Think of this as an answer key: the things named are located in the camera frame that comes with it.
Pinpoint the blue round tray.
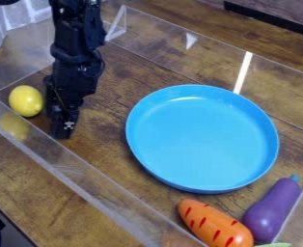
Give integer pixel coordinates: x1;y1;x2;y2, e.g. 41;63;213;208
127;84;280;194

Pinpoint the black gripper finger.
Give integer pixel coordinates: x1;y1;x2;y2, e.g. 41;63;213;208
47;85;57;118
51;98;80;139

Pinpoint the white patterned curtain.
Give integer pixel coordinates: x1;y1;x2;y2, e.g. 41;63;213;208
0;0;52;46

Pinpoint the yellow lemon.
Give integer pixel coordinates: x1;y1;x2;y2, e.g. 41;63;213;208
9;85;44;118

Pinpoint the clear acrylic enclosure wall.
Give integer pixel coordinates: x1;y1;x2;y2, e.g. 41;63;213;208
0;0;303;247

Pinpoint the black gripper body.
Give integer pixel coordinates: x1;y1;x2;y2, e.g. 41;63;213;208
45;0;105;105

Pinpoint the purple toy eggplant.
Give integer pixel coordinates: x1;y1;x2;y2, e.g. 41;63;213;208
243;175;302;243

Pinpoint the orange toy carrot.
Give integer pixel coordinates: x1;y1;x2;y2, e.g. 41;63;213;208
177;199;254;247

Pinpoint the green toy vegetable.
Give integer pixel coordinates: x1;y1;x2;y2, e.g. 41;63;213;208
254;242;292;247

